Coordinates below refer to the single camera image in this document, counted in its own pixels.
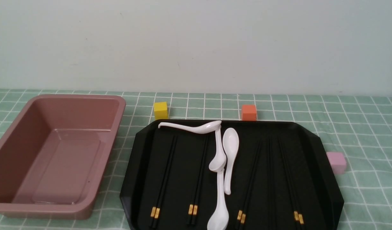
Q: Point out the black chopstick centre-right inner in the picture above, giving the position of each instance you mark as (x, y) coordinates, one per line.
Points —
(252, 183)

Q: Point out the black chopstick centre-right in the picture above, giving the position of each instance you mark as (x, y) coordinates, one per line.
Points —
(252, 183)
(240, 212)

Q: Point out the black chopstick centre-left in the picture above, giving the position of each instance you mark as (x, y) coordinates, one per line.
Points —
(193, 216)
(191, 205)

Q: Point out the black chopstick centre-left outer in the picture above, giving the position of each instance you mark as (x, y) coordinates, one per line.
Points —
(191, 205)

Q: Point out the white spoon bottom front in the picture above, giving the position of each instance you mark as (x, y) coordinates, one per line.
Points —
(220, 217)

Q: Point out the white spoon top horizontal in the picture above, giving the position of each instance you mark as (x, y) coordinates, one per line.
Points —
(202, 129)

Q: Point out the pink cube block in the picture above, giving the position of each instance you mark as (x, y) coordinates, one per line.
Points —
(337, 162)

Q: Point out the black plastic tray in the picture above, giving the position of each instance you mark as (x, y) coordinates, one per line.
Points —
(164, 165)

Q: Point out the green checked tablecloth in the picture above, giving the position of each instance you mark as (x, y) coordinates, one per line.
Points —
(360, 127)

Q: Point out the orange cube block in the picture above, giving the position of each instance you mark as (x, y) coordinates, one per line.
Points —
(248, 112)

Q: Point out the pink plastic bin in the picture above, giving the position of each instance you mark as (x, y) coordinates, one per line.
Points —
(54, 154)

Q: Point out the black chopstick centre-left inner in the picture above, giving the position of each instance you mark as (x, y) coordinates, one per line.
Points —
(193, 216)

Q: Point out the black chopstick far left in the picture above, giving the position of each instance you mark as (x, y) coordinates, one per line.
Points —
(164, 182)

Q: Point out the white spoon centre overlapping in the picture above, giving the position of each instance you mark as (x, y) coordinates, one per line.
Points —
(219, 160)

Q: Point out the black chopstick far right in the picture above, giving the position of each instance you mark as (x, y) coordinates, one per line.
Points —
(301, 219)

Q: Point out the black chopstick right inner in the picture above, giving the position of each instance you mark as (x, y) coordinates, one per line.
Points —
(290, 184)

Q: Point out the white spoon upright middle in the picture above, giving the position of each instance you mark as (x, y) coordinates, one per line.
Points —
(230, 142)

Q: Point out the black chopstick centre-right outer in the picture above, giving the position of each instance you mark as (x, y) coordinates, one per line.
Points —
(240, 212)

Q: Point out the yellow cube block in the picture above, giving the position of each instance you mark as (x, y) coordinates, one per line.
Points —
(160, 110)

